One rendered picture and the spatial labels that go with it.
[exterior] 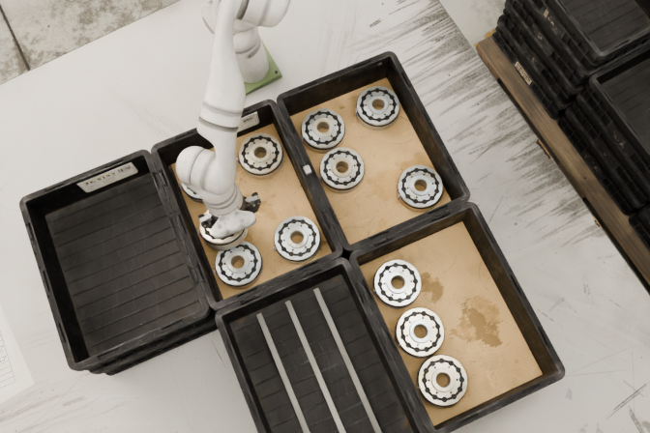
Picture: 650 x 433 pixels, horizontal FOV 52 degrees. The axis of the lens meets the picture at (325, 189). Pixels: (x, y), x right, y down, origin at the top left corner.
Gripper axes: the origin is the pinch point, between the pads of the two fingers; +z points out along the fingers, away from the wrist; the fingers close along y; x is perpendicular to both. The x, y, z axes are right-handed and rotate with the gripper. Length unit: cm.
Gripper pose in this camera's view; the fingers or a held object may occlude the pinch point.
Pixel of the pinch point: (236, 219)
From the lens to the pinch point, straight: 150.0
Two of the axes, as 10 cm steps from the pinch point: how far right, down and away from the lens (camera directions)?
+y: -9.2, 3.8, -0.9
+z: 0.5, 3.3, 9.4
